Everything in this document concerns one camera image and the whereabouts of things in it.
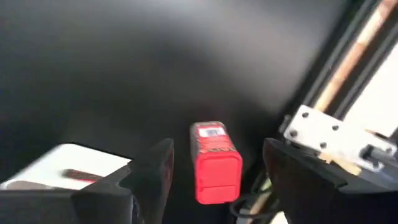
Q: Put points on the frosted white plastic bin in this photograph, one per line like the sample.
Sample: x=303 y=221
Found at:
x=62 y=158

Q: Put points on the black aluminium table frame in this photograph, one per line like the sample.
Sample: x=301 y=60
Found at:
x=335 y=56

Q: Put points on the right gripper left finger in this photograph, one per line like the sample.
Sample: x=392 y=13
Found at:
x=149 y=180

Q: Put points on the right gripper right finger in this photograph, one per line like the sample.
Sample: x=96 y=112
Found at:
x=298 y=186

